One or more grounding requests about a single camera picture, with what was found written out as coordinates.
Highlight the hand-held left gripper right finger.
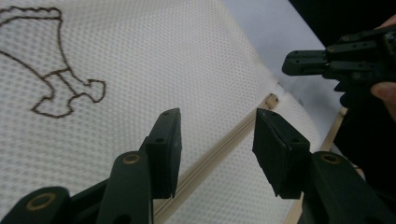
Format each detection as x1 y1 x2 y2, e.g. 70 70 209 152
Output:
251 107 313 200

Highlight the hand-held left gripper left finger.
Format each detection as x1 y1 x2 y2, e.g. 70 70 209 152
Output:
144 107 183 200

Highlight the white mesh zippered bag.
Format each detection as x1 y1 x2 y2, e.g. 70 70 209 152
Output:
0 0 323 224

